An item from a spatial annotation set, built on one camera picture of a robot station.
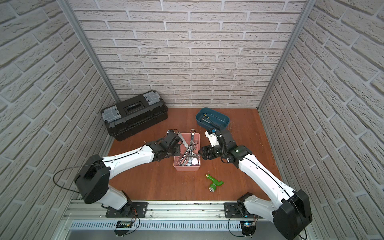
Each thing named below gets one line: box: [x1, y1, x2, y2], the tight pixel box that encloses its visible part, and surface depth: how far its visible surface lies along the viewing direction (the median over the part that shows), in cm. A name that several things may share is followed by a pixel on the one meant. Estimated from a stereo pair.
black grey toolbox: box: [100, 90, 168, 141], surface depth 98 cm
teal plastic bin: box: [196, 107, 230, 130], surface depth 113 cm
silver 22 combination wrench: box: [186, 128, 196, 167], surface depth 91 cm
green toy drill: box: [205, 173, 224, 192], surface depth 83 cm
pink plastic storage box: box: [173, 133, 201, 171], surface depth 91 cm
